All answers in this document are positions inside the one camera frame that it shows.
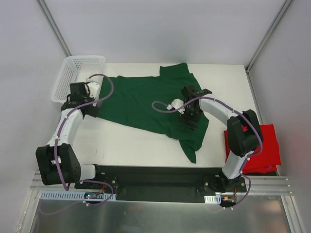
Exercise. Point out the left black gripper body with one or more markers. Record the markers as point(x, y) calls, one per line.
point(91, 110)

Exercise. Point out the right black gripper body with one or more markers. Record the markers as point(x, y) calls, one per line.
point(188, 121)

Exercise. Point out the green t shirt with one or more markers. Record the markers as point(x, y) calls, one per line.
point(132, 99)

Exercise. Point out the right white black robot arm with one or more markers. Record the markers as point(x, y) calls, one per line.
point(244, 135)

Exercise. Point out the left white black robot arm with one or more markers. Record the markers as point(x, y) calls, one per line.
point(57, 161)

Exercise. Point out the white plastic mesh basket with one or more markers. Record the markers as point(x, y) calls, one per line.
point(75, 69)

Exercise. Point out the red folded t shirt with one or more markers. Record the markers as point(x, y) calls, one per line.
point(269, 158)

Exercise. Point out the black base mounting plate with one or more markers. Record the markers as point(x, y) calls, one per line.
point(161, 184)

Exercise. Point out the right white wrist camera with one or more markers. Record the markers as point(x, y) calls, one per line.
point(177, 105)

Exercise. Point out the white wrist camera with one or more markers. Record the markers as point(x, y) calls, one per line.
point(177, 105)
point(94, 89)

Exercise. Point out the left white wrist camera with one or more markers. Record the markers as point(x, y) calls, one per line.
point(94, 89)

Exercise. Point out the right white cable duct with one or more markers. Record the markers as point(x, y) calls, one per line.
point(212, 199)

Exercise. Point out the white cable duct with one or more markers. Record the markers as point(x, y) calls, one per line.
point(212, 199)
point(76, 195)

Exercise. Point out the aluminium front rail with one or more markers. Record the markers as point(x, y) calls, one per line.
point(260, 185)

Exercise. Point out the left white cable duct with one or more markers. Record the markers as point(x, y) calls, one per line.
point(76, 195)

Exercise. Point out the left aluminium frame post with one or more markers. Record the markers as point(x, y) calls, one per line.
point(54, 27)

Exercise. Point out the aluminium frame post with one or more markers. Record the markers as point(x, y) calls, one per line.
point(269, 33)
point(54, 27)

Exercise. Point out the right aluminium frame post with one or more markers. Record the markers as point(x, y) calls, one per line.
point(269, 33)

